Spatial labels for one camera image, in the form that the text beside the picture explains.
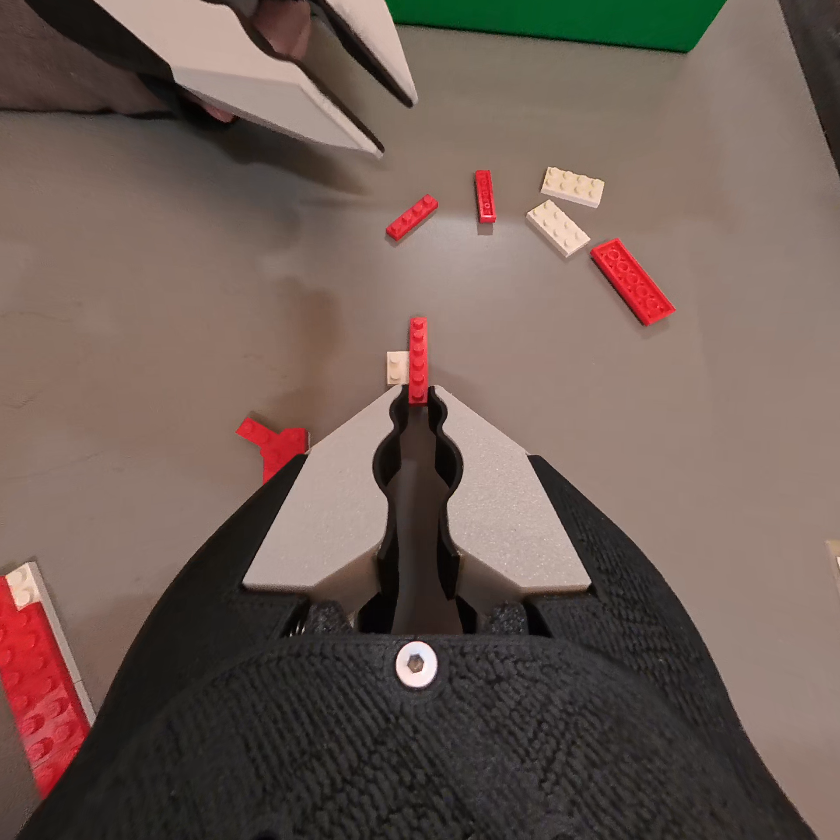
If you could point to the short red lego plate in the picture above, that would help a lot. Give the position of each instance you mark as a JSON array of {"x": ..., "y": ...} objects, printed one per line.
[
  {"x": 485, "y": 195},
  {"x": 412, "y": 216}
]

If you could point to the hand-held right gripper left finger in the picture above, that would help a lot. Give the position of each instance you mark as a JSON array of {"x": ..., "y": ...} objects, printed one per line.
[{"x": 315, "y": 525}]

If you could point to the wide red lego plate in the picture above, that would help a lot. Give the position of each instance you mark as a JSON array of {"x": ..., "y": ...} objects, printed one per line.
[{"x": 632, "y": 281}]

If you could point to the pale lego piece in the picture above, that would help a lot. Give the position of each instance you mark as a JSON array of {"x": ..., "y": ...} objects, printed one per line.
[{"x": 833, "y": 564}]

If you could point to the narrow red lego plate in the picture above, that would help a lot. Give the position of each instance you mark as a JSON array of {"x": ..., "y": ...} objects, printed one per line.
[{"x": 417, "y": 361}]

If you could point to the green plastic bin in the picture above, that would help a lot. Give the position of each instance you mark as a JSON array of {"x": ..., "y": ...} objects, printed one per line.
[{"x": 558, "y": 19}]

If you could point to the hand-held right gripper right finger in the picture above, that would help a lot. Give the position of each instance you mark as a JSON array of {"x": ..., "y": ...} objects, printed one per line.
[{"x": 518, "y": 525}]

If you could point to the person's left hand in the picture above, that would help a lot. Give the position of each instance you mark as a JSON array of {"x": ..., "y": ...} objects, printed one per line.
[{"x": 285, "y": 33}]

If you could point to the red lego arch assembly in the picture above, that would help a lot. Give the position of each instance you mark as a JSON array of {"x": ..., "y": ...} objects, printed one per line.
[{"x": 275, "y": 446}]

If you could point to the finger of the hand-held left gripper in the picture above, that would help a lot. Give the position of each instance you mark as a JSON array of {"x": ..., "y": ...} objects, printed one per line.
[
  {"x": 275, "y": 92},
  {"x": 374, "y": 33}
]

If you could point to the small white lego plate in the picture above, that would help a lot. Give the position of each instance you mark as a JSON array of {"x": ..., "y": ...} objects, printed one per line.
[{"x": 396, "y": 366}]

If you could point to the red white lego corner assembly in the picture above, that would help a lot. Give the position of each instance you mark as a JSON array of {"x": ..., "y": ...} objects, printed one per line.
[{"x": 33, "y": 676}]

